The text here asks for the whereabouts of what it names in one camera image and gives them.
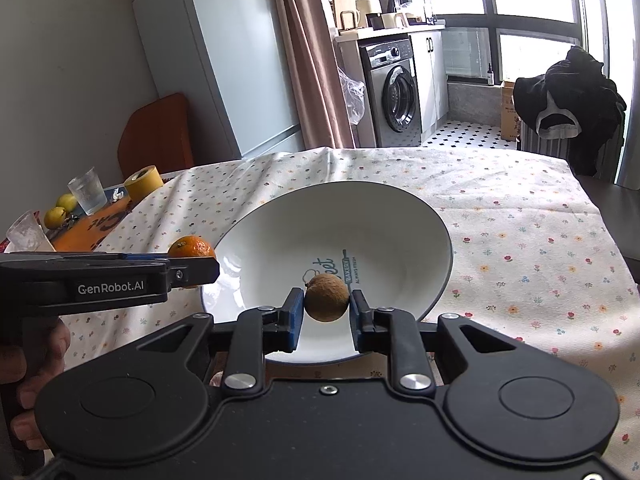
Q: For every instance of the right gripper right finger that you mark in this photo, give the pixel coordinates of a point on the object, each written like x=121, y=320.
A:
x=431, y=356

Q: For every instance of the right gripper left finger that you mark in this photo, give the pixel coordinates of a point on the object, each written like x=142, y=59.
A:
x=239, y=348

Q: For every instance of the brown kiwi fruit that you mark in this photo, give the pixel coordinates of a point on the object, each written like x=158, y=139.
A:
x=326, y=298

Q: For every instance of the large orange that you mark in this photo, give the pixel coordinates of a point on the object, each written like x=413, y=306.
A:
x=191, y=246

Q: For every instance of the left hand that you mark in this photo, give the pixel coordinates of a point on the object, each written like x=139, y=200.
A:
x=32, y=354

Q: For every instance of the clear plastic cup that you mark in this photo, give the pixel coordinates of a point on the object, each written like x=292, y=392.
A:
x=26, y=235

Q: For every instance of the orange cat mat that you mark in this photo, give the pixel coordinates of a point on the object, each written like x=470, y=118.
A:
x=85, y=234

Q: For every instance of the yellow lemon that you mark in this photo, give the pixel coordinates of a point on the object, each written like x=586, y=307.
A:
x=67, y=201
x=55, y=217

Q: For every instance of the clear drinking glass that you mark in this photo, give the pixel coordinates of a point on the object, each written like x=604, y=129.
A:
x=88, y=191

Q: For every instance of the white ceramic plate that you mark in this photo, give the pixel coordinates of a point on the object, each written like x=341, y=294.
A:
x=379, y=239

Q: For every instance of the yellow tape roll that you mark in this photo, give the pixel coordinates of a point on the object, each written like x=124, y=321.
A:
x=143, y=183

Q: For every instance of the orange wooden chair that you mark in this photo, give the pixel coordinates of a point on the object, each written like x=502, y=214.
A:
x=157, y=134

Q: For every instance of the cardboard box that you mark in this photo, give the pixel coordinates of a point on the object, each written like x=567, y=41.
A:
x=510, y=122

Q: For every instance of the silver washing machine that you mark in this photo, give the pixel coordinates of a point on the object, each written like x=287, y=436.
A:
x=393, y=94

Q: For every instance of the black clothes pile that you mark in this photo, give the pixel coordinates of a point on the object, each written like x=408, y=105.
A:
x=572, y=100

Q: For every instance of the brown curtain left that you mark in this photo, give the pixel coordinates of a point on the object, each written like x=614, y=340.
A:
x=314, y=76

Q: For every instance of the white refrigerator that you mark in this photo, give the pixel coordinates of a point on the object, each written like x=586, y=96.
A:
x=227, y=58

